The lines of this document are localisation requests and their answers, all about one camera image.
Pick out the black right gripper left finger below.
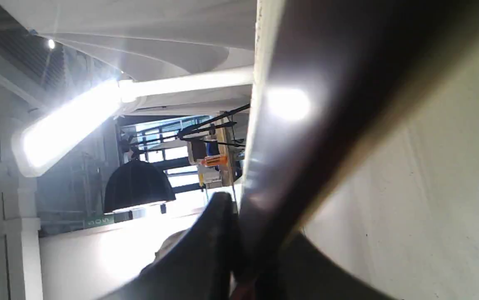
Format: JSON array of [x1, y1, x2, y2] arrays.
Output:
[[103, 192, 235, 300]]

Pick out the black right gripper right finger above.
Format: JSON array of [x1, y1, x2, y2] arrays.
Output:
[[256, 234, 392, 300]]

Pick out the cream paper folding fan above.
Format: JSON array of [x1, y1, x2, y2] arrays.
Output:
[[232, 0, 479, 300]]

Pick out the black dome pendant lamp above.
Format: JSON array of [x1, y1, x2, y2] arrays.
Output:
[[104, 160, 175, 215]]

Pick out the white desk lamp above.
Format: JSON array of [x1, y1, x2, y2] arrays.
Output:
[[12, 66, 254, 178]]

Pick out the orange tool on stand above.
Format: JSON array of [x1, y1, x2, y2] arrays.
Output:
[[199, 154, 228, 168]]

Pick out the white ceiling fabric canopy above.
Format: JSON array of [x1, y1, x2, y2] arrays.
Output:
[[0, 0, 257, 80]]

